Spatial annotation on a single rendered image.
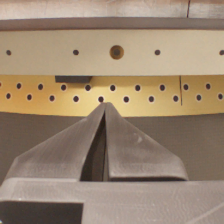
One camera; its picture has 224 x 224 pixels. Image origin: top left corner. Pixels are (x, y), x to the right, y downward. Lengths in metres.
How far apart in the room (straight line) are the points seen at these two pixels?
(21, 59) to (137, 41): 0.12
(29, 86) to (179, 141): 0.21
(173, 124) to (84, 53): 0.15
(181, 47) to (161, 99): 0.08
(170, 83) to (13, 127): 0.22
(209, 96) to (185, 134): 0.06
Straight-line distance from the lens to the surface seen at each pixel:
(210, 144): 0.30
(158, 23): 0.28
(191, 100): 0.29
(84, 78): 0.24
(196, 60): 0.24
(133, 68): 0.22
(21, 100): 0.30
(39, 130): 0.29
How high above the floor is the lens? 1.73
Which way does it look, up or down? 26 degrees down
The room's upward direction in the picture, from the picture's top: straight up
